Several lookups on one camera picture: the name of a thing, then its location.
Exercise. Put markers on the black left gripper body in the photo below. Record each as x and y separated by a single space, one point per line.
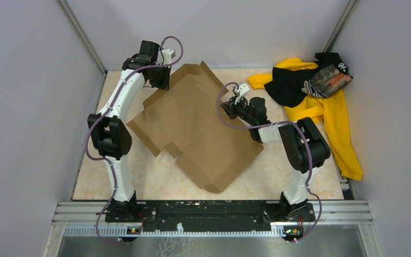
160 78

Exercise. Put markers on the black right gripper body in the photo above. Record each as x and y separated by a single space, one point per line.
241 111

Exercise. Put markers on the brown cardboard box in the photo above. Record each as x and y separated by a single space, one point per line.
208 147

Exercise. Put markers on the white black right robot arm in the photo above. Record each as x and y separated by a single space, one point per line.
305 147

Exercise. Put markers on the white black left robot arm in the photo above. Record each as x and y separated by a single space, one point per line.
107 131

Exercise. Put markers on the black cloth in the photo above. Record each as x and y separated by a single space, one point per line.
285 86

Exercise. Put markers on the yellow cloth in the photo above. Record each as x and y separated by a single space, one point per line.
332 112

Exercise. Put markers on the patterned grey pouch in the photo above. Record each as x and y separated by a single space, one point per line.
327 81

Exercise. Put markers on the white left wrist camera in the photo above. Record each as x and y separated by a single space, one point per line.
168 55

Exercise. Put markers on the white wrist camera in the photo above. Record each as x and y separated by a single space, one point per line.
240 91
168 55

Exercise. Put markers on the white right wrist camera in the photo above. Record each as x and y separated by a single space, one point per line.
240 91

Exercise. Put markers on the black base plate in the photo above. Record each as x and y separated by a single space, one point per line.
203 216

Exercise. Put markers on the aluminium frame rail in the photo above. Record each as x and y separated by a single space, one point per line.
85 218

